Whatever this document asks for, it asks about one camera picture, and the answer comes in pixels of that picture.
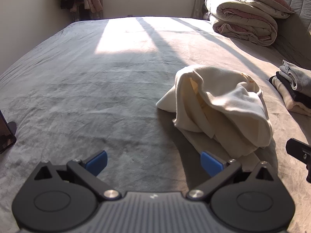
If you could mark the folded cream garment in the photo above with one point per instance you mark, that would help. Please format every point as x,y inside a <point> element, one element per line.
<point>292,104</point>

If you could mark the folded grey garment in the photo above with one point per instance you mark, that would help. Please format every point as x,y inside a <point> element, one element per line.
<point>297,77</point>

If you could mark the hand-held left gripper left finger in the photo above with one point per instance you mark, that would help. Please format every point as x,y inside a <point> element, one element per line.
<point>97,162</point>

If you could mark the bed with grey sheet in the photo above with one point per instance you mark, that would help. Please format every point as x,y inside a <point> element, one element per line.
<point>97,89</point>

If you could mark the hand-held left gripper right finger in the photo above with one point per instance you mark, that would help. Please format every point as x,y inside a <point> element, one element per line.
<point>210,163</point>

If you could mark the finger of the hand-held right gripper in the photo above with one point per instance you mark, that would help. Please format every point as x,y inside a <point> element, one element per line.
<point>297,148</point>

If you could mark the hanging pink clothes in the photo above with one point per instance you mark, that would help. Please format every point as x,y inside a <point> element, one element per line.
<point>93,2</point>

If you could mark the dark brown stand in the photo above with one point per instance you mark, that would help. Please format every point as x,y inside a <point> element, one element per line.
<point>6,136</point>

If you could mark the folded beige quilt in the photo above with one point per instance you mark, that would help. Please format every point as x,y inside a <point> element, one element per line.
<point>243,19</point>

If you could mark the grey quilted headboard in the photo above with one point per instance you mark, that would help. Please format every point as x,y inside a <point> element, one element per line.
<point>297,9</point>

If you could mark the cream t-shirt with bear print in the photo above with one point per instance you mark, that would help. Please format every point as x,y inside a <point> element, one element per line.
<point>226,94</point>

